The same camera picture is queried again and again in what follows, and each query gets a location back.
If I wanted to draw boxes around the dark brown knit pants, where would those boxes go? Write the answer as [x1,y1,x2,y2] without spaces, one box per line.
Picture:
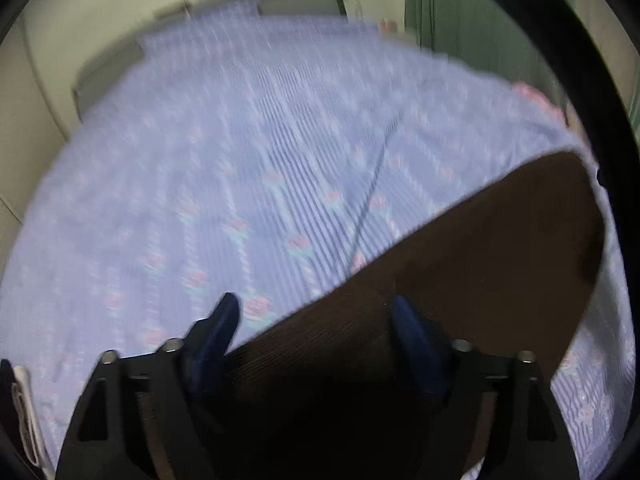
[198,153,604,479]

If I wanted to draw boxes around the cream folded garment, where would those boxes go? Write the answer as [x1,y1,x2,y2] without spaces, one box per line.
[11,365,55,480]

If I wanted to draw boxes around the black folded garment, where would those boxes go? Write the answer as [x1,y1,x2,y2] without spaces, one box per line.
[1,359,30,464]

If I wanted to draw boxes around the lavender floral bed sheet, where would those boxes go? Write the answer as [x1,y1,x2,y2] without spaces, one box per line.
[1,4,636,479]

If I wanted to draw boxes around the pink cloth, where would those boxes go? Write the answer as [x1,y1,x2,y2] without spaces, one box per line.
[512,81,582,133]

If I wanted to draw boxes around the green curtain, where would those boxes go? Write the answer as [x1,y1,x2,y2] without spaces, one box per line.
[405,0,567,107]

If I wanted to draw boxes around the grey upholstered headboard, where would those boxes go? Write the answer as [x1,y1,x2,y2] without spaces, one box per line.
[73,0,347,119]

